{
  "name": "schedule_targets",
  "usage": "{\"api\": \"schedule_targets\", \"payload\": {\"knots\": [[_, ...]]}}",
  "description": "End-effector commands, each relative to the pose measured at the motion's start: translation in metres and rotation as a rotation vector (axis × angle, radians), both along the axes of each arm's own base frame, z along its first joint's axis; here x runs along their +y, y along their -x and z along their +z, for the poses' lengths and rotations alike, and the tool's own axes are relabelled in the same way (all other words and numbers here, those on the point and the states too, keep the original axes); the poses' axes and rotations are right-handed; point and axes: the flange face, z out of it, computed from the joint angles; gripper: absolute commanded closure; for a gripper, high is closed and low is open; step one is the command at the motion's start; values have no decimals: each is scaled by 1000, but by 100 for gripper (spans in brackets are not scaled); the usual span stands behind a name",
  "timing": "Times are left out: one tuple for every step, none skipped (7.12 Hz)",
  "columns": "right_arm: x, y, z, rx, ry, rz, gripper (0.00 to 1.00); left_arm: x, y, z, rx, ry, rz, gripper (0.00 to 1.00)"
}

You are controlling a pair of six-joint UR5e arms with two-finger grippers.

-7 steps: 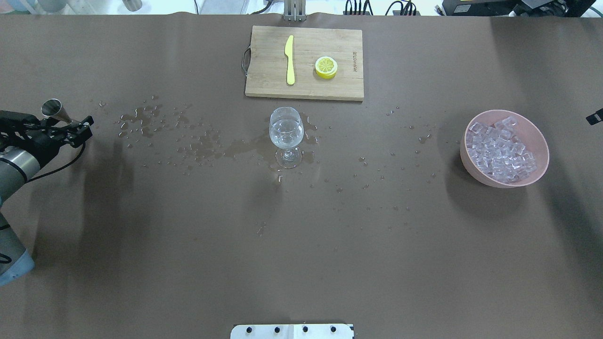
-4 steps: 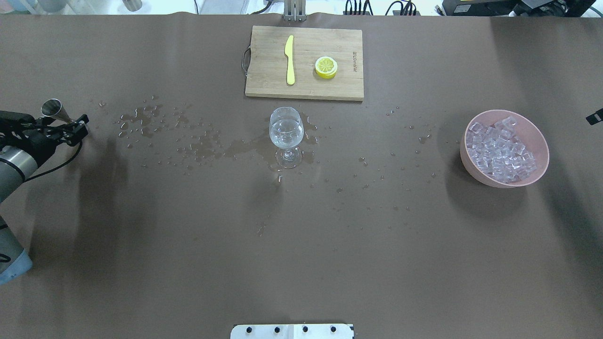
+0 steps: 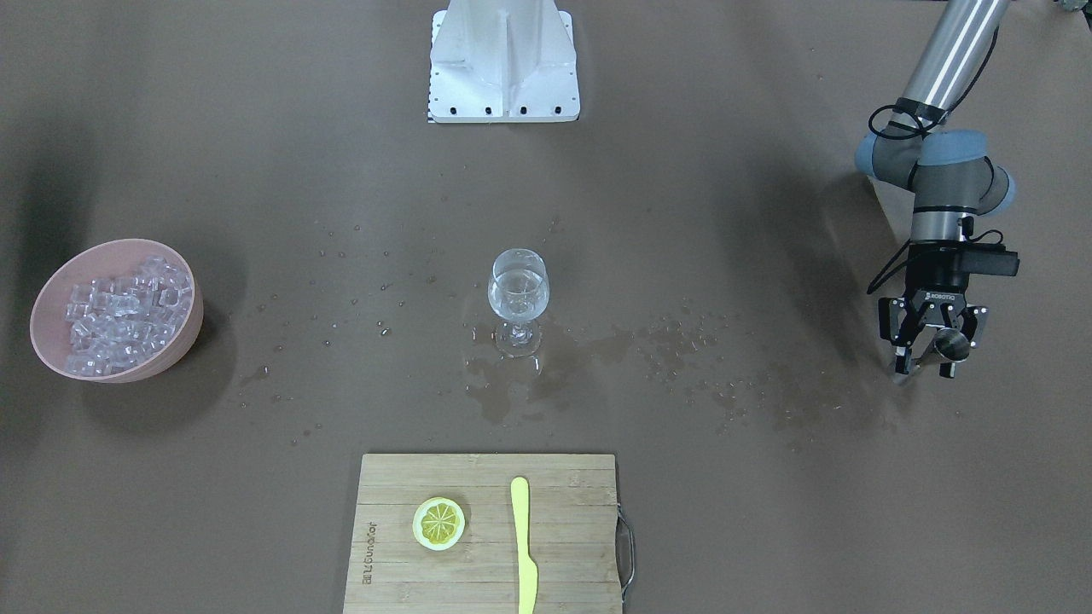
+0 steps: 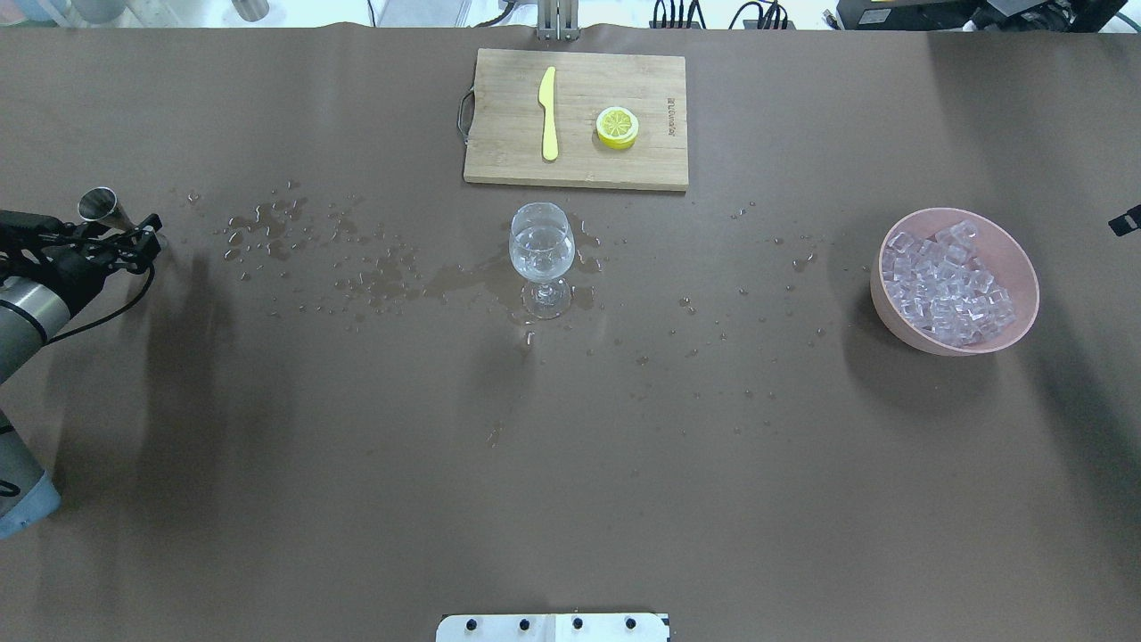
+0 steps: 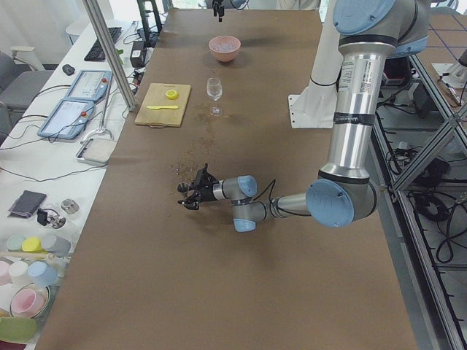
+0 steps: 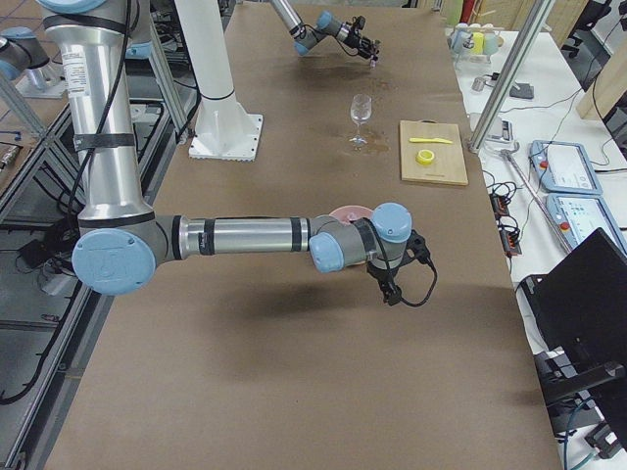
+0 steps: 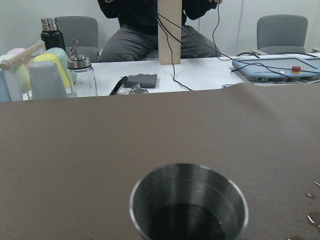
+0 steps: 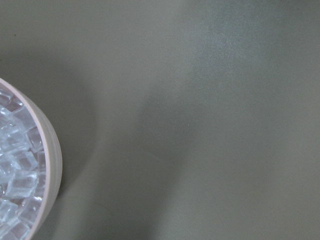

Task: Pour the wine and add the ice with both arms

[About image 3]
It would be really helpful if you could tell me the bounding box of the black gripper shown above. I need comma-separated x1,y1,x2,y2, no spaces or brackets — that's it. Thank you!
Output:
879,244,988,376

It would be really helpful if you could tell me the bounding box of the steel double jigger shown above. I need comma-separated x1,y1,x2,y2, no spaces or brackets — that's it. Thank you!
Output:
909,327,973,379

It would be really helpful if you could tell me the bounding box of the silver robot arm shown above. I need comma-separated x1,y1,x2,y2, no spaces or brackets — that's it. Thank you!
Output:
855,1,1020,380

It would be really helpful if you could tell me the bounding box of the clear wine glass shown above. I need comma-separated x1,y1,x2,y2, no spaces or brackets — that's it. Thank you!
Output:
487,248,550,358

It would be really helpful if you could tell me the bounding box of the pile of clear ice cubes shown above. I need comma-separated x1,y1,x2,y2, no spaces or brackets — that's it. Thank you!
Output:
66,255,195,378

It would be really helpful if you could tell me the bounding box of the wooden cutting board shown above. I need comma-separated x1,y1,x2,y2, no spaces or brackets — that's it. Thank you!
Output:
341,452,630,613

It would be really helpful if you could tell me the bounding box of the yellow plastic knife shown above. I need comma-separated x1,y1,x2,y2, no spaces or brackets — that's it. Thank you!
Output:
510,477,539,614

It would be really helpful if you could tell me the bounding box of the yellow lemon half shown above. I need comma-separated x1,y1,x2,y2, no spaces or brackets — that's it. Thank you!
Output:
412,497,467,552

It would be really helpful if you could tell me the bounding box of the pink bowl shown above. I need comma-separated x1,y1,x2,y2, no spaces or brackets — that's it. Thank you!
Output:
28,238,204,383

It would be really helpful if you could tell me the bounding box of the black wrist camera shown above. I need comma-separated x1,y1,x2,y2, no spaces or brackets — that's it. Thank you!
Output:
959,248,1020,278

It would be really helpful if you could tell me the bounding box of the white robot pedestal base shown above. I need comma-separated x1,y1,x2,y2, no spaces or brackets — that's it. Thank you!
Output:
427,1,581,123

